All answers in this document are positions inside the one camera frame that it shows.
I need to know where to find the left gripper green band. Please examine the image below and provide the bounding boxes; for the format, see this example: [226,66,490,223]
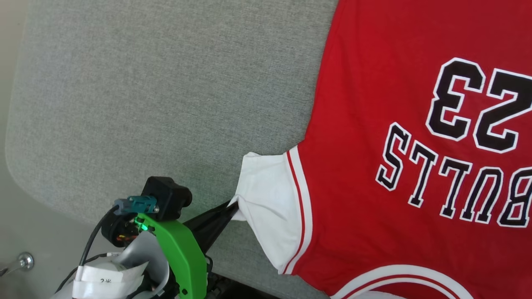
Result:
[101,201,240,299]

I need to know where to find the red and white basketball jersey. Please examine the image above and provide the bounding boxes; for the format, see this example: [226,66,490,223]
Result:
[229,0,532,299]

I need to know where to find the white paper label tape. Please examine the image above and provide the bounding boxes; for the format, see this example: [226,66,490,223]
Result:
[72,261,149,299]

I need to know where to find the shiny metal bolt knob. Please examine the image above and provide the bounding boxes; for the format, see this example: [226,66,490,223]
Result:
[0,252,35,277]

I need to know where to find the left arm thick black cable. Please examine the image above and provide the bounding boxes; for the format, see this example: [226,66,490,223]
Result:
[55,206,121,294]

